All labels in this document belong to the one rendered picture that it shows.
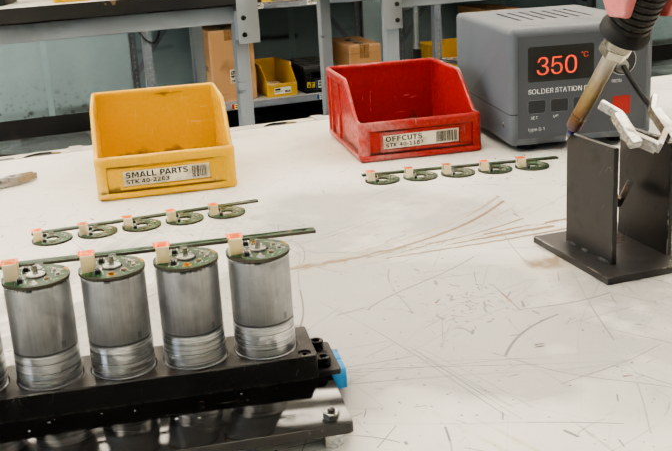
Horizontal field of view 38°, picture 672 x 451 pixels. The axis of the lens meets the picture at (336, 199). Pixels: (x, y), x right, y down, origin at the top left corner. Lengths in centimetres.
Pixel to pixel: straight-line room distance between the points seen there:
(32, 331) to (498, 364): 19
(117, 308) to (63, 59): 449
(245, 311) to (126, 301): 5
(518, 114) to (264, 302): 42
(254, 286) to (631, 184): 25
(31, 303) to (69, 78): 450
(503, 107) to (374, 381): 40
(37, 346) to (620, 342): 24
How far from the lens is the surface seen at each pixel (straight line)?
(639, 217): 56
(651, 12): 48
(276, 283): 38
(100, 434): 37
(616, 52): 50
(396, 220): 62
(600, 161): 52
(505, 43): 76
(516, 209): 63
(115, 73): 489
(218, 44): 453
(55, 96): 487
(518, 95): 76
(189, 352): 38
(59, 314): 38
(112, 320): 38
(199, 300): 38
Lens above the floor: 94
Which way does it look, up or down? 16 degrees down
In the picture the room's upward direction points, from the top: 3 degrees counter-clockwise
